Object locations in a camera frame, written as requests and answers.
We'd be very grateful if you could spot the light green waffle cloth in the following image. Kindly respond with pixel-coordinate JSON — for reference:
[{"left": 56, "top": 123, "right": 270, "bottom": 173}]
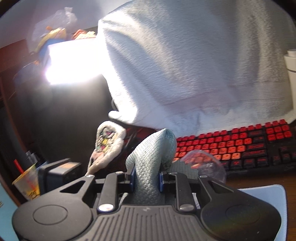
[{"left": 119, "top": 127, "right": 200, "bottom": 205}]

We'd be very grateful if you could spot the black box device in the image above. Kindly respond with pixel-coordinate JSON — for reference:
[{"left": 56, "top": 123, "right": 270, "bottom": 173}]
[{"left": 38, "top": 158, "right": 83, "bottom": 195}]

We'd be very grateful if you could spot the red keycap black keyboard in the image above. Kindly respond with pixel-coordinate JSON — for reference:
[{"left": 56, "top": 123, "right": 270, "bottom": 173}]
[{"left": 174, "top": 119, "right": 295, "bottom": 177}]

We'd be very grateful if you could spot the clear plastic measuring cup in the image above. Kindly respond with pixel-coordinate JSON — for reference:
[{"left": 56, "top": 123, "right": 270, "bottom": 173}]
[{"left": 180, "top": 150, "right": 226, "bottom": 183}]

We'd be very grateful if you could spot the printed light blue mat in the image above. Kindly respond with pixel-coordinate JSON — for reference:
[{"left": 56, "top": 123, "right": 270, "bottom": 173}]
[{"left": 191, "top": 184, "right": 287, "bottom": 241}]

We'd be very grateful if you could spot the bright white box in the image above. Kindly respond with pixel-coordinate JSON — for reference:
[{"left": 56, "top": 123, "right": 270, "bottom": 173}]
[{"left": 43, "top": 38, "right": 101, "bottom": 85}]

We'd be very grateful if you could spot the clear plastic bag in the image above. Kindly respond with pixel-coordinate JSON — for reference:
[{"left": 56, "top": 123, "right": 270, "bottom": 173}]
[{"left": 28, "top": 7, "right": 77, "bottom": 53}]

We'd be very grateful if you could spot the fluffy white patterned slipper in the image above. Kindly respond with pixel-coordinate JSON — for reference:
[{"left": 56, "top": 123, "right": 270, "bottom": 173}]
[{"left": 86, "top": 121, "right": 126, "bottom": 175}]

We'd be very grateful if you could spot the white cylindrical humidifier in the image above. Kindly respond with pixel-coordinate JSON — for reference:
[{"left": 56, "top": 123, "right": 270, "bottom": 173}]
[{"left": 284, "top": 49, "right": 296, "bottom": 108}]

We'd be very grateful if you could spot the yellow printed plastic cup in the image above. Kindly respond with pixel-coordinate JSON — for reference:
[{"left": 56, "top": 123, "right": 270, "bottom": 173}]
[{"left": 12, "top": 159, "right": 40, "bottom": 201}]

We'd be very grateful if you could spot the large white terry towel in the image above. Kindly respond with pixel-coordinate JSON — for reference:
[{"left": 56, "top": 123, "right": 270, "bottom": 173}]
[{"left": 97, "top": 1, "right": 295, "bottom": 136}]

